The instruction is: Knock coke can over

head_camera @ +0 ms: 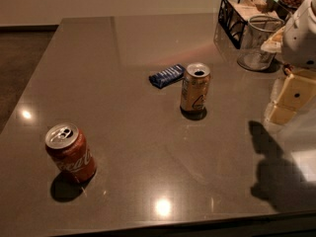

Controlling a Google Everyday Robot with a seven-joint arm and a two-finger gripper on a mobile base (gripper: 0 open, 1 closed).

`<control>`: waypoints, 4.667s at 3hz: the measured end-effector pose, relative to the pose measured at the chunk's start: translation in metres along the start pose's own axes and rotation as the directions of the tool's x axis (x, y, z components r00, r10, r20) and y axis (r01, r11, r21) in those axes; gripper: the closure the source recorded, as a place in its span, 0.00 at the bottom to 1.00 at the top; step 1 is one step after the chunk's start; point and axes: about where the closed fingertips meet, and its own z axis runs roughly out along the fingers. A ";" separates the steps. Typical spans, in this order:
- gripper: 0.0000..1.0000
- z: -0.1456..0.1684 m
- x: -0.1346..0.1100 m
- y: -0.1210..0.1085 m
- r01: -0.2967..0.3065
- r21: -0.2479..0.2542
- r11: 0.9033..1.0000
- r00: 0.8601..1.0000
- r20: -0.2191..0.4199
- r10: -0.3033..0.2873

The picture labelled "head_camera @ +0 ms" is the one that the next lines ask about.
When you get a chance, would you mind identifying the clear glass cup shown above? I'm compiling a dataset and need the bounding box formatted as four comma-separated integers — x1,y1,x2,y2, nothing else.
237,15,284,71

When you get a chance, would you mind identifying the blue snack wrapper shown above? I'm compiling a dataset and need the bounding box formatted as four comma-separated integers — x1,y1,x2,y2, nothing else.
149,64,185,89

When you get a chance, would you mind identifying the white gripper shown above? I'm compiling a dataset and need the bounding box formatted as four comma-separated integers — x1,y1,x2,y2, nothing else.
265,63,316,125

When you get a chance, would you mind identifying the red Coca-Cola can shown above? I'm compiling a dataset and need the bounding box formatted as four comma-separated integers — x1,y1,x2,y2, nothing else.
44,122,97,184

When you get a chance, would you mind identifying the black wire basket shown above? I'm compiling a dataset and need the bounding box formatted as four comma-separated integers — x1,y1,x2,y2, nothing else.
218,0,277,49

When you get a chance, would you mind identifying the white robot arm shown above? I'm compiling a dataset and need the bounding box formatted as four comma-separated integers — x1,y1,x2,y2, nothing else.
261,0,316,124

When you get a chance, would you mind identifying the gold soda can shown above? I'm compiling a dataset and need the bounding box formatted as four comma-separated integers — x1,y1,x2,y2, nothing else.
180,62,210,114

